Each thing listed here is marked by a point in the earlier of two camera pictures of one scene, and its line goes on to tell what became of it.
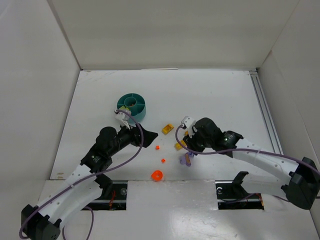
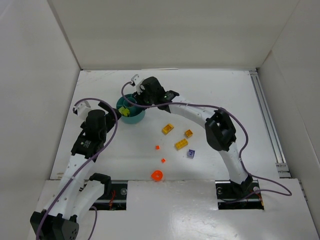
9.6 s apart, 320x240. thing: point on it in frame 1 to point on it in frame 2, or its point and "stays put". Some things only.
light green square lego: [123, 107] stays put
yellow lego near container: [167, 128] stays put
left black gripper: [137, 136] to [110, 116]
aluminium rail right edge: [271, 129] stays put
